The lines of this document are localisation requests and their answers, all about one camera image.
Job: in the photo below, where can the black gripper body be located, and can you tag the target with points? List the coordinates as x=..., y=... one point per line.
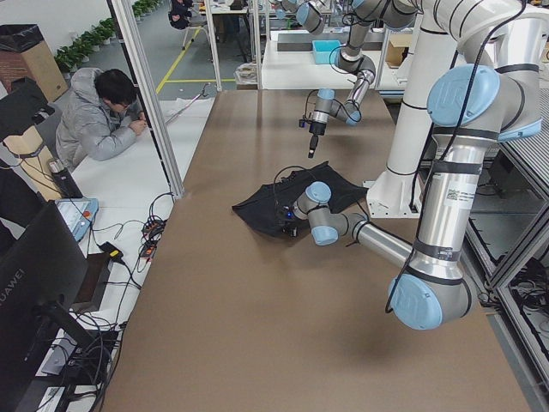
x=316, y=129
x=288, y=224

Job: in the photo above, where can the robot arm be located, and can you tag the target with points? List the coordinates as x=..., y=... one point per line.
x=474, y=83
x=350, y=59

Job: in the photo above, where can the orange grey usb hub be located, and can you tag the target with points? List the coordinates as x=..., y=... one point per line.
x=148, y=249

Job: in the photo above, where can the black power adapter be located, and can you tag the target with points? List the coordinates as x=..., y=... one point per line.
x=113, y=252

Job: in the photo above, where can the blue teach pendant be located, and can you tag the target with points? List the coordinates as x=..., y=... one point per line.
x=78, y=214

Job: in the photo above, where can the person in grey jacket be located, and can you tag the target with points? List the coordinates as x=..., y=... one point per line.
x=102, y=117

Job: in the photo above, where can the black huawei monitor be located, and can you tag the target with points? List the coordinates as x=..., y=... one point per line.
x=41, y=275

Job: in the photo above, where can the cardboard box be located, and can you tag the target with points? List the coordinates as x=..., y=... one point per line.
x=24, y=53

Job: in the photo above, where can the aluminium frame post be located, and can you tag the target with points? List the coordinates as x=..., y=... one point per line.
x=127, y=32

